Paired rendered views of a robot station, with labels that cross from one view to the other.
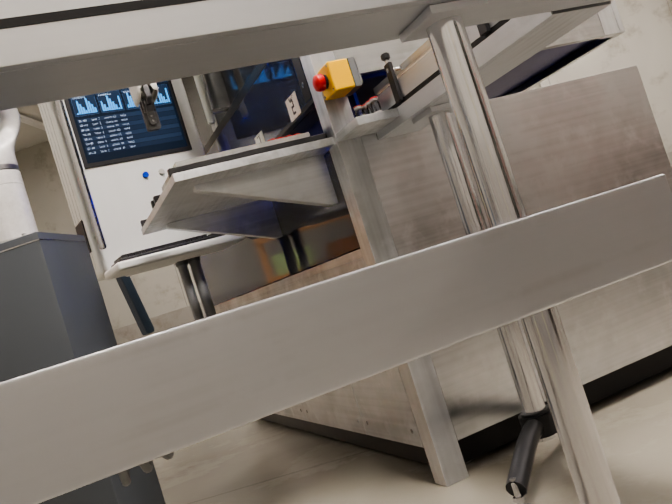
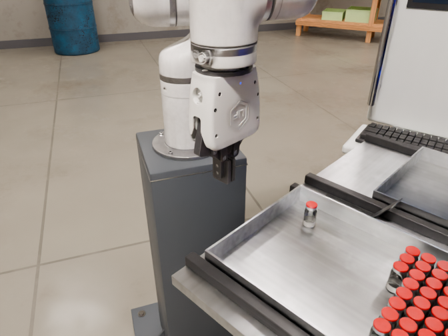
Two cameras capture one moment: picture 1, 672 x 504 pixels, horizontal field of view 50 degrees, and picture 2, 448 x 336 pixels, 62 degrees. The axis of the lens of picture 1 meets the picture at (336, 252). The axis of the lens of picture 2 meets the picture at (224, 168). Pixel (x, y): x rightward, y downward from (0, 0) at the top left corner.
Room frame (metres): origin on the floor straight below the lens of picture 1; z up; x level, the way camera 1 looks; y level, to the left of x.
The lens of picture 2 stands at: (1.48, -0.12, 1.32)
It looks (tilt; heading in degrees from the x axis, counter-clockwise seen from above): 30 degrees down; 66
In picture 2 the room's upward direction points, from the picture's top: straight up
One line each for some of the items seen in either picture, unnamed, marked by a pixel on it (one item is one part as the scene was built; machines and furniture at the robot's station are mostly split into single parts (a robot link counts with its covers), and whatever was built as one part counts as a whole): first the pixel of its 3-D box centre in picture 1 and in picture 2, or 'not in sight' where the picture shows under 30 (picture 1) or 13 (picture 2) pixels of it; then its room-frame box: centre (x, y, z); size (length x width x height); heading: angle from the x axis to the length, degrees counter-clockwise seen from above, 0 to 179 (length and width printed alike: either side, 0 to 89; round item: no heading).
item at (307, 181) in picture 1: (267, 195); not in sight; (1.76, 0.12, 0.80); 0.34 x 0.03 x 0.13; 112
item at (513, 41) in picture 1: (459, 49); not in sight; (1.46, -0.37, 0.92); 0.69 x 0.15 x 0.16; 22
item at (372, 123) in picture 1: (372, 123); not in sight; (1.68, -0.17, 0.87); 0.14 x 0.13 x 0.02; 112
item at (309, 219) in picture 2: not in sight; (310, 215); (1.84, 0.31, 0.90); 0.02 x 0.02 x 0.04
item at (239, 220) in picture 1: (225, 230); not in sight; (2.22, 0.31, 0.80); 0.34 x 0.03 x 0.13; 112
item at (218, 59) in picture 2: not in sight; (223, 53); (1.68, 0.32, 1.20); 0.09 x 0.08 x 0.03; 22
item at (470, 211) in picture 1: (490, 272); not in sight; (1.60, -0.31, 0.46); 0.09 x 0.09 x 0.77; 22
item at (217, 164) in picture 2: (151, 113); (215, 164); (1.66, 0.32, 1.05); 0.03 x 0.03 x 0.07; 22
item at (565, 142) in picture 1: (388, 291); not in sight; (2.86, -0.15, 0.44); 2.06 x 1.00 x 0.88; 22
